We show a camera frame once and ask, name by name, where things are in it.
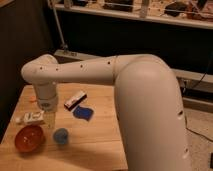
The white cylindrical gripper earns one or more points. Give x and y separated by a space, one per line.
47 100

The orange ceramic bowl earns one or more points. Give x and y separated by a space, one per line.
29 138

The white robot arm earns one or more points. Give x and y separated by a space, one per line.
147 98

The white rectangular box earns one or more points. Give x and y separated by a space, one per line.
30 118

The blue cup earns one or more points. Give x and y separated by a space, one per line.
60 136

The orange toy carrot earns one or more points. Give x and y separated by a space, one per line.
32 99

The small dark red-white box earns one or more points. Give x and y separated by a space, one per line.
73 101

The metal stand pole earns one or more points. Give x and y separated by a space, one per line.
64 46

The cluttered background shelf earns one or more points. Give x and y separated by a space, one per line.
189 13

